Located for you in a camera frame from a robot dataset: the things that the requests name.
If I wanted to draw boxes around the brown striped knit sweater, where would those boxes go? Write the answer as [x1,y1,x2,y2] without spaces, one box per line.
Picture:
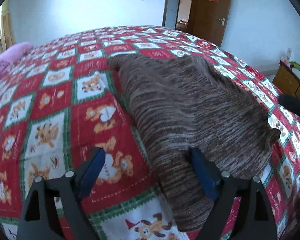
[107,54,280,232]

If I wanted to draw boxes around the wooden side cabinet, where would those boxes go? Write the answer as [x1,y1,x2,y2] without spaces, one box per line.
[273,60,300,99]

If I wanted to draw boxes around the colourful items on cabinet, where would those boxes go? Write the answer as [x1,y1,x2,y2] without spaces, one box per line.
[280,48,300,80]

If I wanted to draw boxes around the red white cartoon bedspread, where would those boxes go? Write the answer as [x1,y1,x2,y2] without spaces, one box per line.
[0,26,300,239]

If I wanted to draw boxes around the brown wooden door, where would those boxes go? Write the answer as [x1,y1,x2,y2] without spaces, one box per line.
[187,0,231,46]

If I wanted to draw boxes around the pink folded blanket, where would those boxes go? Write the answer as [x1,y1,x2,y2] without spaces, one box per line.
[0,42,33,75]

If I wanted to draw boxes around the window with curtain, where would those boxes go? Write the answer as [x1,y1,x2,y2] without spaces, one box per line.
[0,0,16,51]

